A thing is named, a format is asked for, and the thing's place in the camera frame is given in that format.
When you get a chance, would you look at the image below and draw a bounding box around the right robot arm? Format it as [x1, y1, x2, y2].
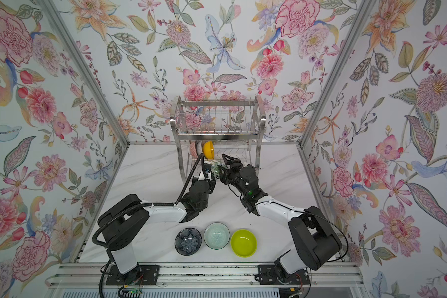
[219, 154, 343, 279]

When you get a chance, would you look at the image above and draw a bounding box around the pale celadon bowl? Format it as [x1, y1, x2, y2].
[204, 222, 230, 250]

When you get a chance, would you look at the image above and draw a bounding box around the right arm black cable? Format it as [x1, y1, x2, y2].
[226, 182, 350, 298]

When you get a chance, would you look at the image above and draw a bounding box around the steel two-tier dish rack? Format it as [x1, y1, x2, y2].
[170, 96, 266, 181]

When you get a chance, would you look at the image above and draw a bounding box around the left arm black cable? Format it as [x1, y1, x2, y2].
[91, 153, 206, 298]

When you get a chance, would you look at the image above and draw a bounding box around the green leaf pattern bowl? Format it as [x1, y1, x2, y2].
[211, 160, 227, 180]

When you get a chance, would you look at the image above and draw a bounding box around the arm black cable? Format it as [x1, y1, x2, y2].
[91, 153, 206, 298]
[226, 182, 350, 298]

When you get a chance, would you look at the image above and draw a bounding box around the dark blue flower bowl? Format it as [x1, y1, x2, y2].
[175, 228, 202, 256]

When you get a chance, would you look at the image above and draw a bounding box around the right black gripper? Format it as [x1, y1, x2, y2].
[220, 155, 250, 201]

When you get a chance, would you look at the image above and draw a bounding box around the yellow bowl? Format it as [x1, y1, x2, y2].
[202, 141, 215, 160]

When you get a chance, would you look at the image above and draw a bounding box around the lime green bowl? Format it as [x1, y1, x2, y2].
[230, 229, 258, 258]

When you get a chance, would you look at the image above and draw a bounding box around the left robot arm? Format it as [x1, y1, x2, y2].
[92, 162, 216, 275]

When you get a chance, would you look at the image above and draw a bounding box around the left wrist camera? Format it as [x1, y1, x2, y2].
[202, 163, 212, 180]

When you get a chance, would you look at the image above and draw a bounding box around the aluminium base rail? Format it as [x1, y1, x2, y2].
[45, 262, 365, 289]

